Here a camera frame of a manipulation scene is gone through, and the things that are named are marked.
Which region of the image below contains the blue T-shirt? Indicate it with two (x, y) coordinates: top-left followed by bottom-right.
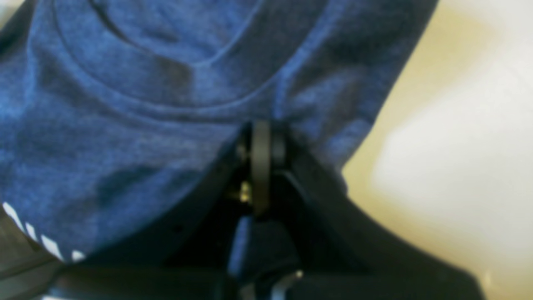
(0, 0), (440, 275)

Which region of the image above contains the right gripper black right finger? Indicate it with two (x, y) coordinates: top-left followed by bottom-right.
(271, 123), (485, 300)

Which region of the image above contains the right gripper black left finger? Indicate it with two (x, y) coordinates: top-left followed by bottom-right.
(46, 124), (254, 300)

